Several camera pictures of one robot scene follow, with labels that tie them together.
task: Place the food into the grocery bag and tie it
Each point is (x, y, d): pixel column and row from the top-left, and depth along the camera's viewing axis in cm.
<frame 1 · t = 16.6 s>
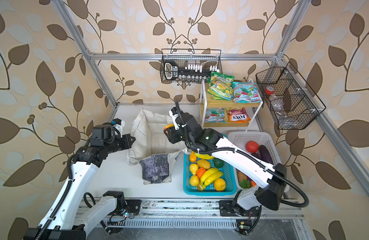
left hand: (135, 137, 74), fingers closed
right hand: (168, 130, 69), fingers open
cream Monet print tote bag: (150, 148, 96), point 3 cm above the table
white plastic basket: (261, 138, 94), point 7 cm above the table
white wooden two-tier shelf: (226, 113, 95), point 17 cm above the table
green red candy bag: (215, 115, 91), point 19 cm above the table
orange Fox's candy bag: (238, 115, 91), point 19 cm above the table
yellow pear: (193, 167, 85), point 5 cm above the table
orange persimmon: (200, 172, 81), point 7 cm above the table
yellow banana bunch front: (210, 176, 79), point 8 cm above the table
yellow lemon front left: (194, 180, 80), point 5 cm above the table
orange fruit front: (220, 184, 78), point 6 cm above the table
red tomato: (254, 144, 93), point 6 cm above the table
purple eggplant: (267, 152, 87), point 9 cm above the table

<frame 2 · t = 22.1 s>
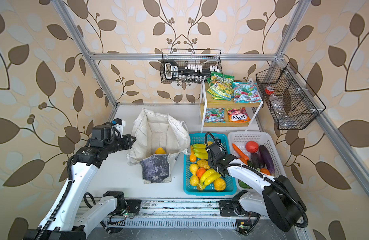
left hand: (135, 137, 74), fingers closed
right hand: (215, 159, 87), fingers open
yellow red mango: (160, 151, 91), point 6 cm above the table
orange carrot: (241, 155, 89), point 5 cm above the table
the other named things where they were.

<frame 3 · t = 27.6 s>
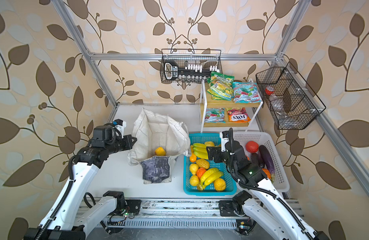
left hand: (136, 137, 74), fingers closed
right hand: (214, 149, 75), fingers open
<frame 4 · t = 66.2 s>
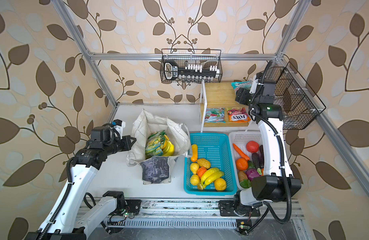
left hand: (135, 138, 74), fingers closed
right hand: (245, 94, 73), fingers open
yellow green candy bag: (153, 147, 84), point 13 cm above the table
yellow green banana bunch back: (167, 147, 91), point 7 cm above the table
brown potato: (242, 175, 80), point 6 cm above the table
